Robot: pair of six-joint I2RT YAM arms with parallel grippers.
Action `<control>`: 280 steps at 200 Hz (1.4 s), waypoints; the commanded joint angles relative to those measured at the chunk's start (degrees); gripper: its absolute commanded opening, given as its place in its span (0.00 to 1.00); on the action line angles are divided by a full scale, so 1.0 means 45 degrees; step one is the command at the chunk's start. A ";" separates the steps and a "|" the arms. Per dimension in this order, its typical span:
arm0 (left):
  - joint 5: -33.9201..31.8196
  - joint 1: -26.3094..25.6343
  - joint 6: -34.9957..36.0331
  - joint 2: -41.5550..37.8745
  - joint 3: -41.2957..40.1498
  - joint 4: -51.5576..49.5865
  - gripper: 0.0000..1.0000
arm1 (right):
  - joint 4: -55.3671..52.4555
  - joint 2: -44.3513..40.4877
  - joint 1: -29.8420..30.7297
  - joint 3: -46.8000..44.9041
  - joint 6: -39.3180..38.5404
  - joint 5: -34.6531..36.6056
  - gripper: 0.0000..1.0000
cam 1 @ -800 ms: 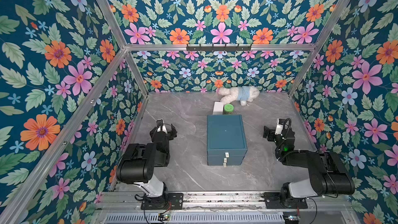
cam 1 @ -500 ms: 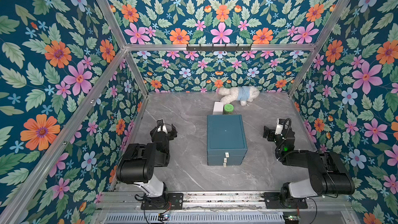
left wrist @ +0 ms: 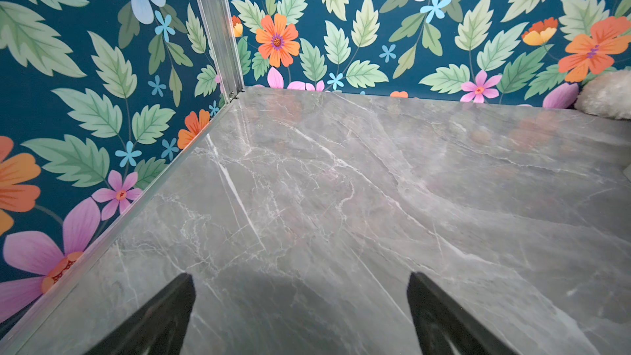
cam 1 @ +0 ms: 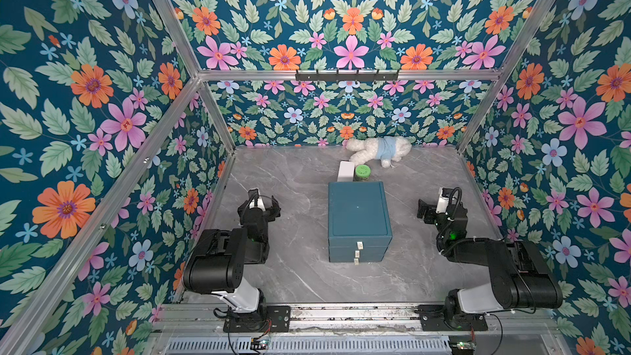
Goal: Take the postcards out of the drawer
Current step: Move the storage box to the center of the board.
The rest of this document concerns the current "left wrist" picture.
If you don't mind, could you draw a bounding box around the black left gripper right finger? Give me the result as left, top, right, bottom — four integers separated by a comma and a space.
407, 272, 515, 354

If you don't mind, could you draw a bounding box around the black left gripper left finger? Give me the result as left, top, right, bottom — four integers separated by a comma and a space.
87, 273, 196, 355

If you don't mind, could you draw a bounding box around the white plush toy dog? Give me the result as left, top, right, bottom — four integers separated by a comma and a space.
574, 70, 630, 120

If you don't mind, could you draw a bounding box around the aluminium frame corner post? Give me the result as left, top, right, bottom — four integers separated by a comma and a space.
197, 0, 245, 104

